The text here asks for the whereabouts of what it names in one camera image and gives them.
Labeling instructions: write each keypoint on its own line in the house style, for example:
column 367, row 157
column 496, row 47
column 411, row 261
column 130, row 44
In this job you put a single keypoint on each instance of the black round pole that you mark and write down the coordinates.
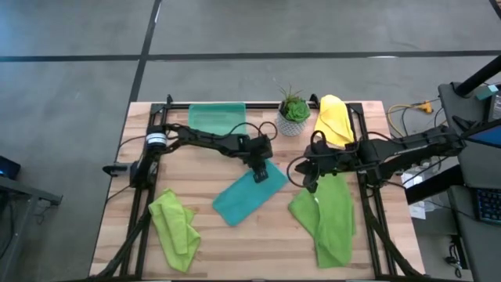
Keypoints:
column 479, row 76

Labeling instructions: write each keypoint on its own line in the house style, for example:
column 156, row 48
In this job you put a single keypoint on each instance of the grey operator desk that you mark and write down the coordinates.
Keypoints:
column 481, row 243

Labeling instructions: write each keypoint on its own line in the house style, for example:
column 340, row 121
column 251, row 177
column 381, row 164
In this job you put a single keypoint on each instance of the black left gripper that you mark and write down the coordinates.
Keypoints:
column 259, row 150

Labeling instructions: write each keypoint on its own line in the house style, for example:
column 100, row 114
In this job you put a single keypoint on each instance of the grey side desk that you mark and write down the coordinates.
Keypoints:
column 23, row 203

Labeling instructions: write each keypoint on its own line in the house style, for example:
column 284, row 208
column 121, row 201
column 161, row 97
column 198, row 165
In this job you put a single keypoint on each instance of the blue screen monitor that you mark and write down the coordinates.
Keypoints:
column 487, row 136

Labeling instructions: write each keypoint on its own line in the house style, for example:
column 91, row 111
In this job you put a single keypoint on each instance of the succulent in patterned pot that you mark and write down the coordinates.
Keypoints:
column 293, row 113

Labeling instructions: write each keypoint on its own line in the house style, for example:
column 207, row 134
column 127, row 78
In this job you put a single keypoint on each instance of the black aluminium table frame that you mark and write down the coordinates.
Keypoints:
column 262, row 106

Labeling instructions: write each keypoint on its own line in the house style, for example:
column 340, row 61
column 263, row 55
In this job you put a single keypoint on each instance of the small teal box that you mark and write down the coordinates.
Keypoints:
column 487, row 93

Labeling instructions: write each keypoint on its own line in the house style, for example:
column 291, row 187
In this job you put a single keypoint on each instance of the backlit keyboard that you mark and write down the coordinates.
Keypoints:
column 489, row 205

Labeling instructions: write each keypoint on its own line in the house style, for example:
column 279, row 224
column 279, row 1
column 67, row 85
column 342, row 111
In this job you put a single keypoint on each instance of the dark green microfiber towel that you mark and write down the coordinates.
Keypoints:
column 332, row 223

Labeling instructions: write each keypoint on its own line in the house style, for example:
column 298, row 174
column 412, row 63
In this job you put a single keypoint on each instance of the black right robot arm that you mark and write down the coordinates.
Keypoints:
column 411, row 147

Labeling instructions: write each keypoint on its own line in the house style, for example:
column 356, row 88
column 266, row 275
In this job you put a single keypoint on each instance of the yellow microfiber towel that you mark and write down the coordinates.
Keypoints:
column 332, row 117

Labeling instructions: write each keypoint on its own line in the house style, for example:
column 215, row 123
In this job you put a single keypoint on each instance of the black device with blue light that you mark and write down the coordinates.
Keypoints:
column 8, row 167

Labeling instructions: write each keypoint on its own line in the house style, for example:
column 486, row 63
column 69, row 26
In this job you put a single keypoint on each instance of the light green microfiber towel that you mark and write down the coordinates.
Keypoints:
column 174, row 231

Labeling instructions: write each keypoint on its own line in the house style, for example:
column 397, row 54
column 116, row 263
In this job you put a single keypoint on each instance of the teal microfiber towel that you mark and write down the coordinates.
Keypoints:
column 242, row 199

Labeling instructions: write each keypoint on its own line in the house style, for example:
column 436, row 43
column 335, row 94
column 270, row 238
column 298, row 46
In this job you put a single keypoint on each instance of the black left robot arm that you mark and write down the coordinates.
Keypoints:
column 203, row 139

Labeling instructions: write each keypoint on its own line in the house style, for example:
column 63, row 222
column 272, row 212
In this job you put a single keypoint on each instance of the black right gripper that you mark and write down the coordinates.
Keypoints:
column 332, row 160

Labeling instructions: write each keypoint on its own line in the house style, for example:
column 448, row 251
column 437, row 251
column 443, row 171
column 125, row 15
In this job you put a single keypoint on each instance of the teal translucent plastic bin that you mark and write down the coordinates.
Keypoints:
column 215, row 115

